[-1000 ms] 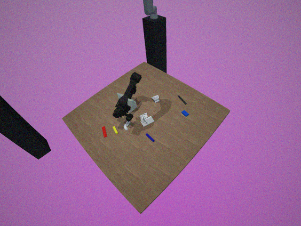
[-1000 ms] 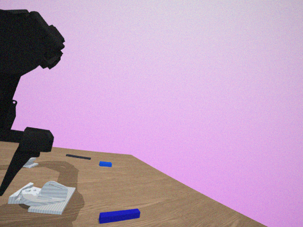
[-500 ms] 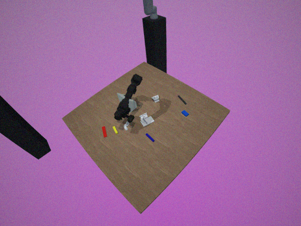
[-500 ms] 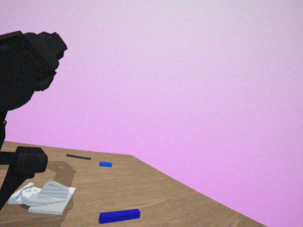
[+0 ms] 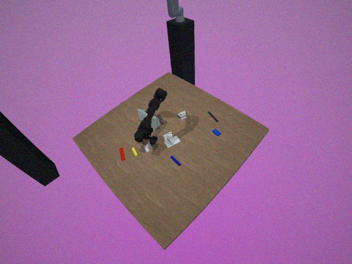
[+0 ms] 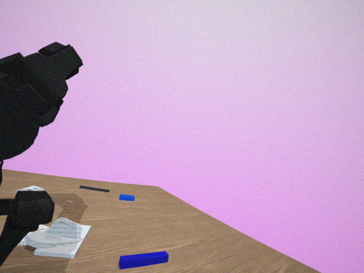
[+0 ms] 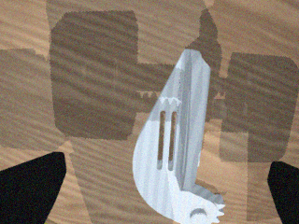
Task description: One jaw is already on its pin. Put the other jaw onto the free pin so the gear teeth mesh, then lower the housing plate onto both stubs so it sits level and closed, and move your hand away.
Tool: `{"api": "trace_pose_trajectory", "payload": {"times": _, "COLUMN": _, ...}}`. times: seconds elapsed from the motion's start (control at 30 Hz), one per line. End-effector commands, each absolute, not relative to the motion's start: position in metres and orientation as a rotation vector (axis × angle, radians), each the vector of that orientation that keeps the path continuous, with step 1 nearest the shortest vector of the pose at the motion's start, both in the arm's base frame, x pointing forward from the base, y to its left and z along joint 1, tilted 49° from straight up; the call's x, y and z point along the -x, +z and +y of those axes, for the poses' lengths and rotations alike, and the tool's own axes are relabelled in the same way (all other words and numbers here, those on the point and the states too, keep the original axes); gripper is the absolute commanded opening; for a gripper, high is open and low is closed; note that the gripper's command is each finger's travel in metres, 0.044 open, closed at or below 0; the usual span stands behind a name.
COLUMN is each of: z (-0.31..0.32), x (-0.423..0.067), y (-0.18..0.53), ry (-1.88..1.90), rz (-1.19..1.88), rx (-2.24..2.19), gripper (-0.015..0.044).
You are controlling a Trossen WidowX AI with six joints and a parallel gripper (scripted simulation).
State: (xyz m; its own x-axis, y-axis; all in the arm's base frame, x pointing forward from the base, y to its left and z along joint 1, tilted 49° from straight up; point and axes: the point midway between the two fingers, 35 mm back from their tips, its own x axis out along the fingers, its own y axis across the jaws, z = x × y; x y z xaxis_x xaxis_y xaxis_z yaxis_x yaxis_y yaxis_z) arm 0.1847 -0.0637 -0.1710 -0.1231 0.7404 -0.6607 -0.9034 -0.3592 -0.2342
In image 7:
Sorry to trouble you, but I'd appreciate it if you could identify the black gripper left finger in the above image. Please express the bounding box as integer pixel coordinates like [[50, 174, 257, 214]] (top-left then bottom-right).
[[0, 152, 66, 224]]

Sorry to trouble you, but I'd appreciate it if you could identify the white curved jaw with gear teeth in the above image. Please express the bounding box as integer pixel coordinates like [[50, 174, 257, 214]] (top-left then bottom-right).
[[134, 49, 225, 224]]

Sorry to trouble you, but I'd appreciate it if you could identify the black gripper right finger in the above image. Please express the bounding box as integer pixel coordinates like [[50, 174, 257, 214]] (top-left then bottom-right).
[[266, 161, 299, 224]]

